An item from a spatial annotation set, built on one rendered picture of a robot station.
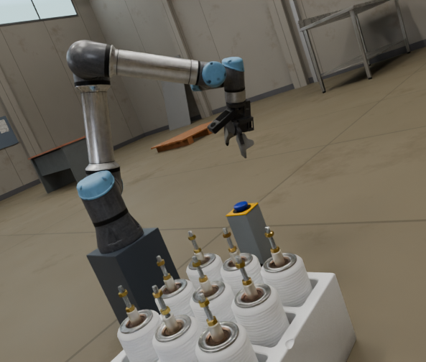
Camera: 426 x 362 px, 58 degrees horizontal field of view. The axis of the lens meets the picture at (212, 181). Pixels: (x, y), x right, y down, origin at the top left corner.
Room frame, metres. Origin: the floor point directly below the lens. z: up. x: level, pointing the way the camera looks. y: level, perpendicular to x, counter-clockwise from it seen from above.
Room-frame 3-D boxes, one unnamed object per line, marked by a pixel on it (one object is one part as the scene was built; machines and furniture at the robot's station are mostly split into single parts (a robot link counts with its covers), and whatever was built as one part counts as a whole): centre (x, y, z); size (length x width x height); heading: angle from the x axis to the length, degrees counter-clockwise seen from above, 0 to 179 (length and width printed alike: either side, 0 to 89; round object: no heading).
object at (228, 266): (0.86, 0.01, 0.25); 0.08 x 0.08 x 0.01
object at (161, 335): (0.68, 0.18, 0.25); 0.08 x 0.08 x 0.01
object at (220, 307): (0.77, 0.09, 0.16); 0.10 x 0.10 x 0.18
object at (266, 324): (0.69, 0.01, 0.16); 0.10 x 0.10 x 0.18
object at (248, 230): (1.03, -0.05, 0.16); 0.07 x 0.07 x 0.31; 47
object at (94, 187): (1.23, 0.35, 0.47); 0.13 x 0.12 x 0.14; 6
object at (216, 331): (0.60, 0.09, 0.26); 0.02 x 0.02 x 0.03
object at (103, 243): (1.22, 0.35, 0.35); 0.15 x 0.15 x 0.10
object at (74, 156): (6.51, 2.10, 0.34); 1.26 x 0.67 x 0.67; 44
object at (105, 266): (1.22, 0.35, 0.15); 0.18 x 0.18 x 0.30; 45
